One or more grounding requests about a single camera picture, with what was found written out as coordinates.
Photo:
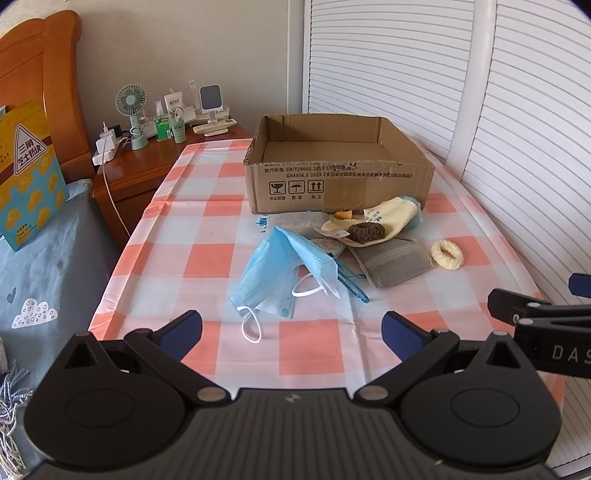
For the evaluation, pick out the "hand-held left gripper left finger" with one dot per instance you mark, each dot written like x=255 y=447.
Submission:
x=181 y=333

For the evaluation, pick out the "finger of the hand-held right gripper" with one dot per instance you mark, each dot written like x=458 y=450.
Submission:
x=517 y=304
x=581 y=284

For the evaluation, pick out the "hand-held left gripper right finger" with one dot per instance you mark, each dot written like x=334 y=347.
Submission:
x=400 y=338

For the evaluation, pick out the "blue face mask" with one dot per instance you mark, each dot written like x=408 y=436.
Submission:
x=263 y=286
x=300 y=256

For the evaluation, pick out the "brown hair scrunchie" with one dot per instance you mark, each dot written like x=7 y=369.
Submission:
x=366 y=231

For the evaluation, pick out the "pale yellow cloth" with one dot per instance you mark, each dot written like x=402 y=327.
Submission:
x=392 y=217

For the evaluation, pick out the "brown cardboard box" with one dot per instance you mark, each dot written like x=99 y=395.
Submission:
x=295 y=182

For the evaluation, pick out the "grey cloth pouch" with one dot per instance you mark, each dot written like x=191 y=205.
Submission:
x=390 y=261

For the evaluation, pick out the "cream hair scrunchie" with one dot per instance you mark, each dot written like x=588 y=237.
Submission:
x=447 y=254

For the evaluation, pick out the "speckled grey pouch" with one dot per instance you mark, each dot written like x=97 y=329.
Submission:
x=328 y=251

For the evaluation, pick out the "pink checkered tablecloth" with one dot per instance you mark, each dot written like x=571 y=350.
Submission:
x=217 y=221

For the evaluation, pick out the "small orange snack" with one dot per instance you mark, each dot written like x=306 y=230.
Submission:
x=343 y=215

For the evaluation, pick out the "white louvered door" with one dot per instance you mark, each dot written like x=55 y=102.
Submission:
x=383 y=60
x=540 y=152

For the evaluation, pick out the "blue bedsheet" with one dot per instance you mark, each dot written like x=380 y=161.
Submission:
x=51 y=277

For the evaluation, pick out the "speckled grey cloth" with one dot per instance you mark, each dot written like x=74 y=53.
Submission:
x=300 y=221

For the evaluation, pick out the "wooden nightstand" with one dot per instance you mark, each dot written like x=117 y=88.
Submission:
x=138 y=170

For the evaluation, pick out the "grey fringed blanket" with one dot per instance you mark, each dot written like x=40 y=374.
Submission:
x=10 y=401

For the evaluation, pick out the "white power strip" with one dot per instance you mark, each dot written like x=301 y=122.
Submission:
x=106 y=157

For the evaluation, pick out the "green bottle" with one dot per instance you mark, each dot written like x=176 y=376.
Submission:
x=178 y=129

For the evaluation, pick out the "white charger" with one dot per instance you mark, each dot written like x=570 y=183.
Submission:
x=109 y=141

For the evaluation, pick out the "green box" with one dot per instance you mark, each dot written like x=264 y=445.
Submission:
x=163 y=128

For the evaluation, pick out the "white remote control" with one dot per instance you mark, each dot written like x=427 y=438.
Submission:
x=214 y=126

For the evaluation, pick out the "yellow and blue box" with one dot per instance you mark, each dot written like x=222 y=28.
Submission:
x=27 y=180

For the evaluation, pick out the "green desk fan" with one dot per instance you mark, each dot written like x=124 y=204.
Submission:
x=131 y=104

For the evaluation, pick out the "wooden headboard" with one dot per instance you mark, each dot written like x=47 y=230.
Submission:
x=51 y=69

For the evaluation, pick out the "white door post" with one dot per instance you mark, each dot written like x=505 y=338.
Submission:
x=475 y=60

